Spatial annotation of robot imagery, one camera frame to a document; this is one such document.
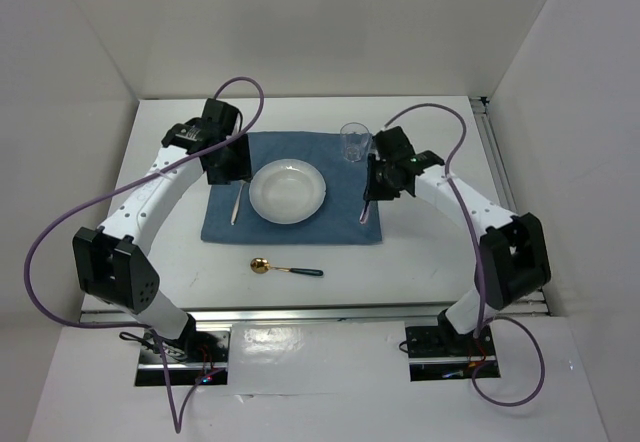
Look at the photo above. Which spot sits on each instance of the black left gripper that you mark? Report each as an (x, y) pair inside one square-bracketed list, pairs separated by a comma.
[(241, 168)]

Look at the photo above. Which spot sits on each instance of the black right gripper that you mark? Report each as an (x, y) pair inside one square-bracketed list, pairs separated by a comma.
[(372, 191)]

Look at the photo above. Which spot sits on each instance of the silver fork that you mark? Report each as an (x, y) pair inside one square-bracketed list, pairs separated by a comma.
[(237, 203)]

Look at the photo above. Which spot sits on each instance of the clear plastic cup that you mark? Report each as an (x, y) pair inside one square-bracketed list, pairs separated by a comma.
[(355, 141)]

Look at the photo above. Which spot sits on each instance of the silver table knife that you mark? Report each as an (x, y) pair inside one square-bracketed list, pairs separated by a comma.
[(364, 216)]

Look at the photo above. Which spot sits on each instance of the clear glass plate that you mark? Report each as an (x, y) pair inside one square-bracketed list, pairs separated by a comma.
[(287, 191)]

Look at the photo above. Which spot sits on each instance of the blue cloth napkin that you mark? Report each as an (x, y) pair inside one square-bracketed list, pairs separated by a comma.
[(335, 223)]

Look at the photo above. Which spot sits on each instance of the gold spoon with dark handle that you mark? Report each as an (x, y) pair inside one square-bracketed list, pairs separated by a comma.
[(262, 266)]

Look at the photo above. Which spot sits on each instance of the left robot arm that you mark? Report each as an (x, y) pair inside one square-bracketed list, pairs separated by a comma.
[(112, 260)]

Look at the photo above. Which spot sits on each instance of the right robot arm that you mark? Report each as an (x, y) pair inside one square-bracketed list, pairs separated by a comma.
[(511, 255)]

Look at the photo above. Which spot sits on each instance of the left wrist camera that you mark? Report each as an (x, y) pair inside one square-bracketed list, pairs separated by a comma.
[(219, 115)]

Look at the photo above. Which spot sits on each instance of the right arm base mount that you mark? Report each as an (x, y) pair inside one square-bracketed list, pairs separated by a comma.
[(430, 359)]

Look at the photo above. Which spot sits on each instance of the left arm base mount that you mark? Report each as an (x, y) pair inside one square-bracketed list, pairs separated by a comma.
[(210, 360)]

